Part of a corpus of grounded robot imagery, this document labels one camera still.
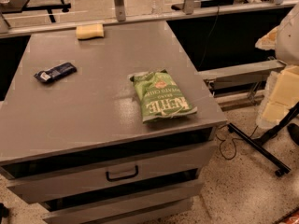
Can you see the black stand base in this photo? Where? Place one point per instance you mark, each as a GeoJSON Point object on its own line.
{"type": "Point", "coordinates": [258, 143]}

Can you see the grey metal rail frame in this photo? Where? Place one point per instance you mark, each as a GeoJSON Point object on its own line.
{"type": "Point", "coordinates": [111, 12]}

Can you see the yellow sponge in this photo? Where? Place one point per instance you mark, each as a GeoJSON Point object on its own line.
{"type": "Point", "coordinates": [89, 31]}

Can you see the black drawer handle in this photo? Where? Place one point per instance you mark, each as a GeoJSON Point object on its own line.
{"type": "Point", "coordinates": [122, 175]}

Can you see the grey drawer cabinet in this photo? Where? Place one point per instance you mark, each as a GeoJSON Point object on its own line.
{"type": "Point", "coordinates": [57, 140]}

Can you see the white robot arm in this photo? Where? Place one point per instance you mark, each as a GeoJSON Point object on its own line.
{"type": "Point", "coordinates": [287, 43]}

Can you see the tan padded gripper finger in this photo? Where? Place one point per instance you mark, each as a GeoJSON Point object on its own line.
{"type": "Point", "coordinates": [281, 93]}
{"type": "Point", "coordinates": [268, 41]}

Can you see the green jalapeno chip bag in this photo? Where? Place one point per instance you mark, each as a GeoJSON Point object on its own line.
{"type": "Point", "coordinates": [160, 97]}

